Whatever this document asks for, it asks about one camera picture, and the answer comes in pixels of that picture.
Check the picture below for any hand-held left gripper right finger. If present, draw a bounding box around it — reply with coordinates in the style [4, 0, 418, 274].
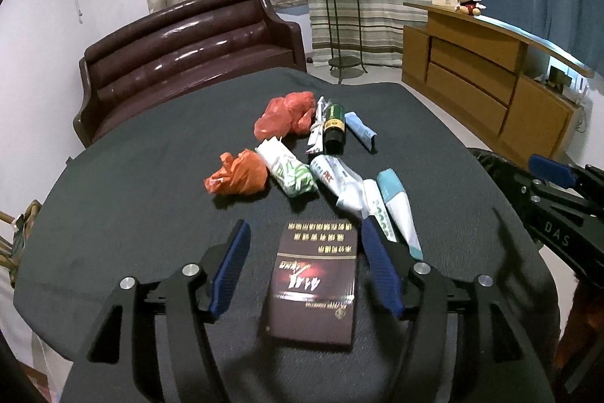
[359, 218, 555, 403]

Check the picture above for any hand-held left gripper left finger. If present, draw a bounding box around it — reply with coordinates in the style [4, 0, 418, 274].
[61, 220, 253, 403]

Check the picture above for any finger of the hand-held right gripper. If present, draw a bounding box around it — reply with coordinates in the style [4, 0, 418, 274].
[528, 154, 604, 201]

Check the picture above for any teal and white tube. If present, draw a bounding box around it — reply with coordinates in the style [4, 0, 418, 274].
[377, 169, 424, 261]

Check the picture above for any white tube with green print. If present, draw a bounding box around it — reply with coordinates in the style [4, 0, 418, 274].
[362, 179, 399, 243]

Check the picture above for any dark brown cigarette box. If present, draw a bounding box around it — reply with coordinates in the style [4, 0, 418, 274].
[261, 221, 359, 349]

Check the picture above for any small orange plastic bag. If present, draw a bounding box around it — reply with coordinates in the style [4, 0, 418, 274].
[204, 148, 270, 197]

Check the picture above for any green and white wrapper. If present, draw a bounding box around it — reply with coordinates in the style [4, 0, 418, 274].
[255, 137, 318, 199]

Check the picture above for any light blue packet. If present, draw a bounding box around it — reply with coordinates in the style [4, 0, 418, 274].
[344, 111, 378, 153]

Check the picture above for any large red plastic bag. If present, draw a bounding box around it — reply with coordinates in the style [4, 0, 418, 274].
[254, 90, 317, 142]

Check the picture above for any dark grey tablecloth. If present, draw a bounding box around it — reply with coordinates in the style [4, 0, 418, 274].
[12, 67, 562, 403]

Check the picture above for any wooden cabinet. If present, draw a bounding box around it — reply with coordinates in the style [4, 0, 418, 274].
[402, 2, 595, 168]

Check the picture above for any white sachet strip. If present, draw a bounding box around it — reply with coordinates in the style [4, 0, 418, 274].
[306, 96, 331, 156]

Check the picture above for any green bottle with yellow label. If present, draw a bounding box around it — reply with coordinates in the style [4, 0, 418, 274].
[322, 102, 347, 154]

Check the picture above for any cartoon mouse plush toy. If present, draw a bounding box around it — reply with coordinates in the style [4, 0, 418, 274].
[454, 0, 487, 17]

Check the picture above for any metal plant stand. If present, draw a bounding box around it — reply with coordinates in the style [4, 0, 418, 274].
[319, 0, 368, 83]

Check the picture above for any bamboo chair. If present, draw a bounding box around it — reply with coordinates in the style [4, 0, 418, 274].
[0, 200, 39, 288]

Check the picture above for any dark brown leather sofa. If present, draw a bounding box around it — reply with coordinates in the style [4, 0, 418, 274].
[72, 0, 307, 149]

